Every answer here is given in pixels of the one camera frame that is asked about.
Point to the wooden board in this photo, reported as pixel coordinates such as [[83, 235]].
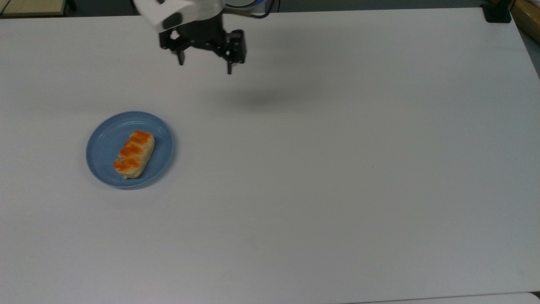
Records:
[[527, 17]]

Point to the black stand base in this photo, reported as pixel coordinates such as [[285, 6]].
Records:
[[498, 12]]

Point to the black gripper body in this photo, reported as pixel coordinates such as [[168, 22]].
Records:
[[200, 33]]

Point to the beige mat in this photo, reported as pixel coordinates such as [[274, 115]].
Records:
[[31, 7]]

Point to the blue round plate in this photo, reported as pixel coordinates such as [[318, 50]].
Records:
[[101, 152]]

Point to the bread roll with orange glaze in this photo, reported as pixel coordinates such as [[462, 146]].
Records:
[[134, 154]]

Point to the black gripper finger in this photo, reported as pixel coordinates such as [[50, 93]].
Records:
[[235, 48], [171, 42]]

